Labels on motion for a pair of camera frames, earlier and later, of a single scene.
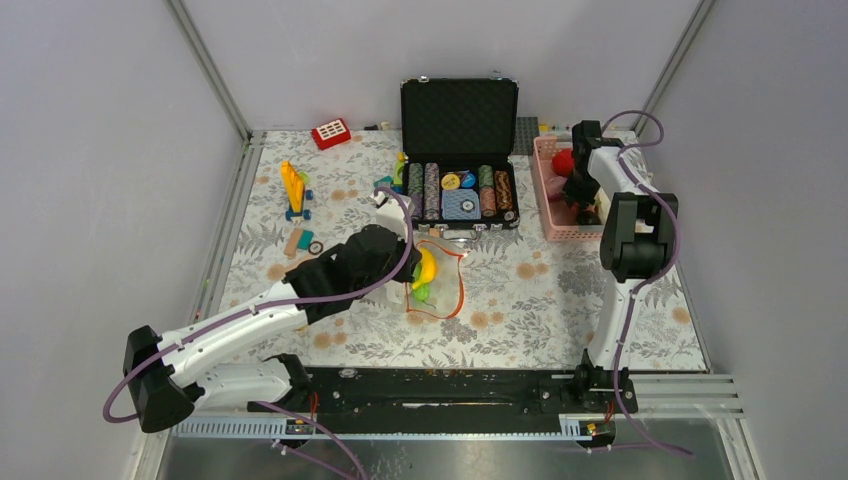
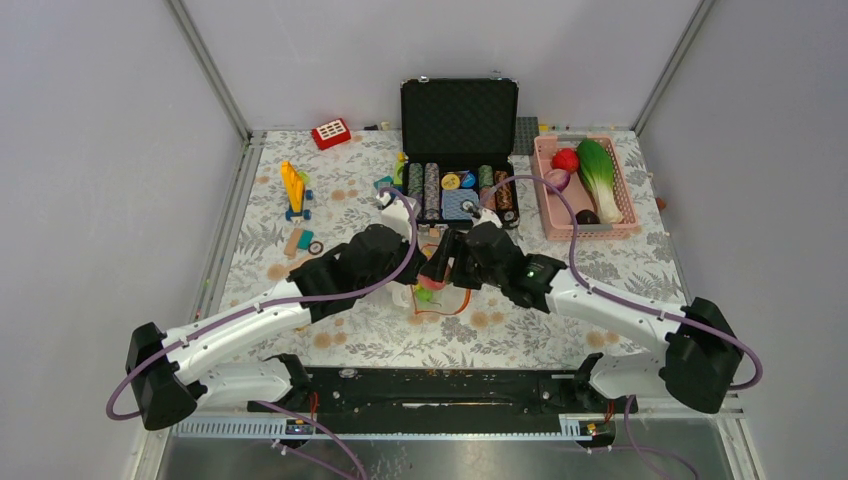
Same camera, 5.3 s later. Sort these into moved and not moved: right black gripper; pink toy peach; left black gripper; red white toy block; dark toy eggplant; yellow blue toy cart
Moved: pink toy peach; right black gripper
Not moved: yellow blue toy cart; left black gripper; red white toy block; dark toy eggplant
